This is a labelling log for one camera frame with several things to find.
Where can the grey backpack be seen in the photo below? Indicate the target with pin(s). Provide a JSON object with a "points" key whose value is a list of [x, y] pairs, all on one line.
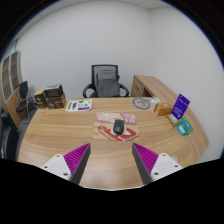
{"points": [[107, 83]]}

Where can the small yellow box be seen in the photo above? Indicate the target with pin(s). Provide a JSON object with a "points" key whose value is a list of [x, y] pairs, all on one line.
{"points": [[172, 120]]}

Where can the small blue box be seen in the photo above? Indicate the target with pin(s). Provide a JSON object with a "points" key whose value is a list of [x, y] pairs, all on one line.
{"points": [[181, 130]]}

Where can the brown box with black lid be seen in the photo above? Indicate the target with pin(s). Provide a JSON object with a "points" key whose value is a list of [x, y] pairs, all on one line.
{"points": [[55, 98]]}

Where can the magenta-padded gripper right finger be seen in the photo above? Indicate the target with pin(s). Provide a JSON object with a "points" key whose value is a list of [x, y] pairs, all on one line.
{"points": [[148, 160]]}

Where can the white sticker sheet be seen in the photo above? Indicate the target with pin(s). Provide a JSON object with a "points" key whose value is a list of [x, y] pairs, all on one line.
{"points": [[79, 105]]}

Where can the small orange box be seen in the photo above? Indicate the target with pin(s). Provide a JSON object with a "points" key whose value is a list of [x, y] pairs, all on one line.
{"points": [[163, 109]]}

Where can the black visitor chair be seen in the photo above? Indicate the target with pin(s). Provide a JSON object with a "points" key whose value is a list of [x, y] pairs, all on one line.
{"points": [[23, 89]]}

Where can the wooden shelf unit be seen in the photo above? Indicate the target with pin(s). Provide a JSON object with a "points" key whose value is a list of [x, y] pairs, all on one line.
{"points": [[10, 80]]}

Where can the black computer mouse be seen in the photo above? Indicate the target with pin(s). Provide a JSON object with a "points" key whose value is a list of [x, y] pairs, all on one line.
{"points": [[118, 126]]}

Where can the small green box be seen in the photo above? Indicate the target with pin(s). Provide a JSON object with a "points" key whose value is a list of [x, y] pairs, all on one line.
{"points": [[187, 126]]}

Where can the wooden side desk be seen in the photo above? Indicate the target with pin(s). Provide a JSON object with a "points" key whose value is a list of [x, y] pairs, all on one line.
{"points": [[150, 85]]}

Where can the pink and red printed mouse pad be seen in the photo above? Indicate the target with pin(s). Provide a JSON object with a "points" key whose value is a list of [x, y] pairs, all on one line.
{"points": [[103, 128]]}

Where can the purple card stand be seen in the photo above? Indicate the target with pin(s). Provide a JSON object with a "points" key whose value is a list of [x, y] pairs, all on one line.
{"points": [[181, 106]]}

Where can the black mesh office chair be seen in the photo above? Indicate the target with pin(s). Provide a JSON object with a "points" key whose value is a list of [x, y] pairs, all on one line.
{"points": [[100, 67]]}

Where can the black sofa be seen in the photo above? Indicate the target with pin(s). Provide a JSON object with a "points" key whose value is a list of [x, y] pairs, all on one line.
{"points": [[6, 136]]}

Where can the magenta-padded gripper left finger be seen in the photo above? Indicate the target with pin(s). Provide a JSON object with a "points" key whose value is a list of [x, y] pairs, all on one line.
{"points": [[75, 159]]}

